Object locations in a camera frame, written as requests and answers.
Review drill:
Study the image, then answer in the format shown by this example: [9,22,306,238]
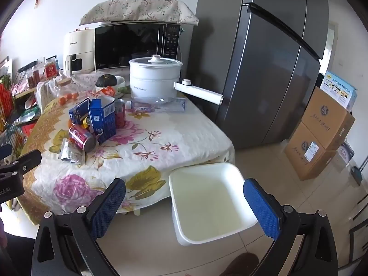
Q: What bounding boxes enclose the white electric pot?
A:
[128,55,224,106]

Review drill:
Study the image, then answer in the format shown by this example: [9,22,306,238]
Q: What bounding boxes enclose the large blue carton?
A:
[89,96,116,144]

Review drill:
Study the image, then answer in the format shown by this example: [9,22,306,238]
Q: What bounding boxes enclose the white plastic bag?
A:
[36,80,58,112]

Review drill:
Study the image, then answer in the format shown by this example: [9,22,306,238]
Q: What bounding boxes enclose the silver foil wrapper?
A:
[59,138,86,166]

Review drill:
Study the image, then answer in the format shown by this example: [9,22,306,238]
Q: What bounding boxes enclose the white plastic bin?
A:
[169,162,258,247]

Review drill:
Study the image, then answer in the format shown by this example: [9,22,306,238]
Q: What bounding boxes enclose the clear plastic bottle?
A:
[124,98,187,113]

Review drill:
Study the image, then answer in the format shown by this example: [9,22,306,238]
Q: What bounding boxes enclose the floral tablecloth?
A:
[21,89,235,226]

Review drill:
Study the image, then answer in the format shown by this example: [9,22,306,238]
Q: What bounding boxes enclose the floral cloth cover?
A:
[80,0,199,26]

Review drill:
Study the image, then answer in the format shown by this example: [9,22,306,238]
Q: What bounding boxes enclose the metal wire rack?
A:
[0,57,42,150]

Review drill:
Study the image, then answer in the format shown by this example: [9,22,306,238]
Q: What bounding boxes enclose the brown slipper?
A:
[221,252,259,276]

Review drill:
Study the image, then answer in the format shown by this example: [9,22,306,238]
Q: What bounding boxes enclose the red drink can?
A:
[114,99,127,128]
[69,124,97,152]

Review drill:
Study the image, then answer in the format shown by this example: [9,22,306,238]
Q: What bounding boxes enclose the grey refrigerator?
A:
[187,0,330,150]

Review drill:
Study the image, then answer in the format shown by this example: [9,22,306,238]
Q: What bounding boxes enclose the glass jar with cork lid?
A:
[55,76,79,101]

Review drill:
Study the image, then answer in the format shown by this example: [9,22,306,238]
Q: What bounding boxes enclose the cream kitchen appliance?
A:
[64,28,97,75]

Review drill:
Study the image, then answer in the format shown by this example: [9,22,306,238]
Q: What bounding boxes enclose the blue and white box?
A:
[323,70,358,111]

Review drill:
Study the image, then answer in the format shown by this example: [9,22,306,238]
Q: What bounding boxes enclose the blue and white milk carton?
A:
[69,98,91,125]

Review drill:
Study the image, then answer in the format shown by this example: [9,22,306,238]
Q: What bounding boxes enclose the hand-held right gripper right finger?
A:
[243,178,340,276]

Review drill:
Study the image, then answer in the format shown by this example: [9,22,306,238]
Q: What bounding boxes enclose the black microwave oven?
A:
[94,23,181,71]

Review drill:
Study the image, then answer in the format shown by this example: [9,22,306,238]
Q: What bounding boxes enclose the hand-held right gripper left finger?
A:
[32,178,127,276]

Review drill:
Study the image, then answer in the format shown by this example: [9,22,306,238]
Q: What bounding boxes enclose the brown cardboard box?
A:
[285,119,344,181]
[300,86,356,150]

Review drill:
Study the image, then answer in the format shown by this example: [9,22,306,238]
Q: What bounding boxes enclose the red label spice jar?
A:
[44,57,59,79]

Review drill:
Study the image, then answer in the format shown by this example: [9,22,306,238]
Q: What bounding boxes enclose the tissue pack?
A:
[336,141,355,161]

